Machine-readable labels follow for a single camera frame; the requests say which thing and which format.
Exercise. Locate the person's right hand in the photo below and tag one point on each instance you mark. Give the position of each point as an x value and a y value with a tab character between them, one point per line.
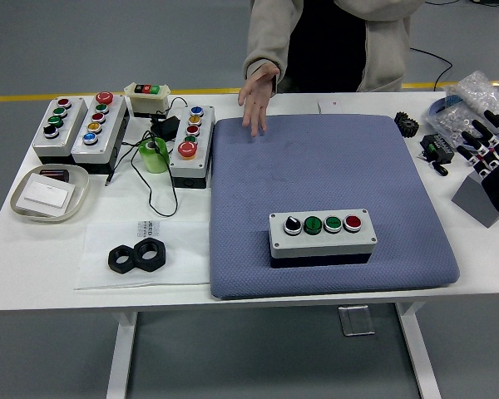
258	99

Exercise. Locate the grey box with selector switch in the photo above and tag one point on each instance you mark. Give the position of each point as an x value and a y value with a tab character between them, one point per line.
324	243

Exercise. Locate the person's right forearm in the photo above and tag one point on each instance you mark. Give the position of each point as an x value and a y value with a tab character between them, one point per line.
266	41

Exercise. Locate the grey four-button control box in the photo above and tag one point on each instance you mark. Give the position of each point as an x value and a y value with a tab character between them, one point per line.
72	120

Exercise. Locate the grey block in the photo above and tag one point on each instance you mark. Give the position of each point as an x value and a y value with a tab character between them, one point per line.
476	199

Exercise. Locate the black module with green connector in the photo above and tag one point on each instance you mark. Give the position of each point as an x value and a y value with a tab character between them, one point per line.
438	147

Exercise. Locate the clear bag of metal washers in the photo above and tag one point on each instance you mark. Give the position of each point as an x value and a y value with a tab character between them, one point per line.
453	120

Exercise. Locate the blue-grey quilted mat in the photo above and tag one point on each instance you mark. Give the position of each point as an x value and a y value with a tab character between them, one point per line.
295	174

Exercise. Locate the bubble wrap bundle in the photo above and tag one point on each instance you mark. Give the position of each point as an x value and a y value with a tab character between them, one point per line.
478	93

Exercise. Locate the black power adapter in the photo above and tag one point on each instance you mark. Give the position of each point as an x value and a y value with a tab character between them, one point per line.
166	126

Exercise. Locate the blue white belt roll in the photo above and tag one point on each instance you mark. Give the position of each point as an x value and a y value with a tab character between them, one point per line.
436	107

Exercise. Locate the black gear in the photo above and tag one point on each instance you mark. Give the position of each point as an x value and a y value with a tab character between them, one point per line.
405	124

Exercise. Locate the green tape roll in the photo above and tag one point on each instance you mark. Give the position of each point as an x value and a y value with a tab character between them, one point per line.
154	162

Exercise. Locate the person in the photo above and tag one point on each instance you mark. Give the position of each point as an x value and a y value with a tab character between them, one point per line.
391	50

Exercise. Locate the clear printed plastic bag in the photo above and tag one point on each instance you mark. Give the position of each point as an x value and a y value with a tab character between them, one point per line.
183	257

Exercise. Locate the white table leg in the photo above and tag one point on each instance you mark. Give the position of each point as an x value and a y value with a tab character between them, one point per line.
420	353
120	357

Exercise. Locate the large black hex nut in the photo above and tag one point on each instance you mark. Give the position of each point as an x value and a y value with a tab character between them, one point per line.
158	264

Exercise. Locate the white shallow tray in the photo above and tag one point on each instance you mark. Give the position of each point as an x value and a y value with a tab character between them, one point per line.
80	195

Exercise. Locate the small black hex nut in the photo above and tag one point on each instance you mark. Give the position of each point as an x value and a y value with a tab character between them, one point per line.
112	259

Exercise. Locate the dark red small block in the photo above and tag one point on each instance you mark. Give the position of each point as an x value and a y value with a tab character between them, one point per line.
54	173

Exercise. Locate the cream red-green switch box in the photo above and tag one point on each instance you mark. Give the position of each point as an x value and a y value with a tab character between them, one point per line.
145	99

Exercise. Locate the clear bracket under table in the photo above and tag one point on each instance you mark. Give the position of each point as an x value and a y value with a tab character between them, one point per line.
355	320

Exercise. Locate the white switch plate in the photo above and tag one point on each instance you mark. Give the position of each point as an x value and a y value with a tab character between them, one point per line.
45	191

